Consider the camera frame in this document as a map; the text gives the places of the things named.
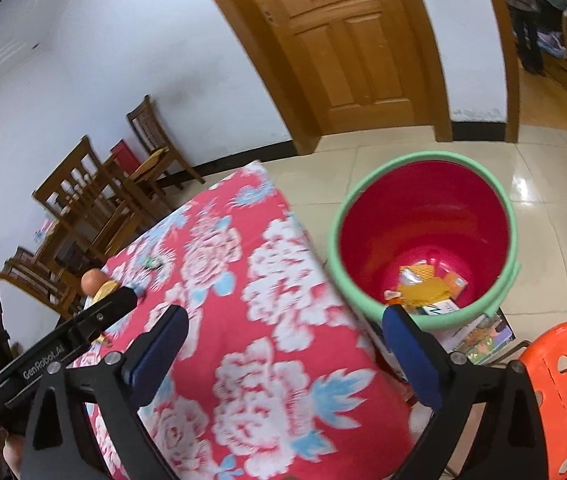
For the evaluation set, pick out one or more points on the wooden door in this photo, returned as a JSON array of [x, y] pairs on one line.
[[334, 66]]

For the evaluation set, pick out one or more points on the wooden dining table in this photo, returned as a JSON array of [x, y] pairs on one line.
[[59, 250]]

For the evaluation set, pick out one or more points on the near wooden chair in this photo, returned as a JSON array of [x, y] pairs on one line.
[[100, 210]]

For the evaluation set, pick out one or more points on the white paper box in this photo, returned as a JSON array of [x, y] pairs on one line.
[[438, 308]]

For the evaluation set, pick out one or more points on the yellow banana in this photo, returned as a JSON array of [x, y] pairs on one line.
[[105, 290]]

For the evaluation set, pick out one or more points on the green white toy keychain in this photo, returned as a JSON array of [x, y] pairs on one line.
[[153, 263]]

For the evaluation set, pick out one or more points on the colourful booklet on floor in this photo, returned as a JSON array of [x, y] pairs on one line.
[[479, 340]]

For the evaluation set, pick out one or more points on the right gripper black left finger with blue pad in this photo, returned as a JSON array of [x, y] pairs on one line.
[[60, 442]]

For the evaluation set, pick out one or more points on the red bucket green rim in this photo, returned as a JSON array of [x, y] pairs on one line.
[[434, 207]]

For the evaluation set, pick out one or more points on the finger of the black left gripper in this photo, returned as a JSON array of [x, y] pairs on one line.
[[64, 345]]

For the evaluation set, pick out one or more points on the red floral tablecloth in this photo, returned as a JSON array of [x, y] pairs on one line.
[[275, 379]]

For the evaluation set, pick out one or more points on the orange small box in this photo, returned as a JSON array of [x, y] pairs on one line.
[[456, 284]]

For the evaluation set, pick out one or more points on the yellow foam fruit net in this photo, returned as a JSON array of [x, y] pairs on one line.
[[424, 294]]

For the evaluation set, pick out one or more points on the clear plastic bag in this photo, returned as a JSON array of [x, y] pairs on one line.
[[415, 274]]

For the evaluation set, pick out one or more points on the orange round fruit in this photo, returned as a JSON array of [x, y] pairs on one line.
[[92, 280]]

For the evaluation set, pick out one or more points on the person's left hand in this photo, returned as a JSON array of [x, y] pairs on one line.
[[13, 452]]

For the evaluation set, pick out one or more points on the low wooden chair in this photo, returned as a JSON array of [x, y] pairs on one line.
[[23, 271]]

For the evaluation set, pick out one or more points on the far wooden chair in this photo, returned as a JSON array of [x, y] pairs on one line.
[[153, 138]]

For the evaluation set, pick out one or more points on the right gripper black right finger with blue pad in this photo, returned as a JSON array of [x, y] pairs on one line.
[[510, 441]]

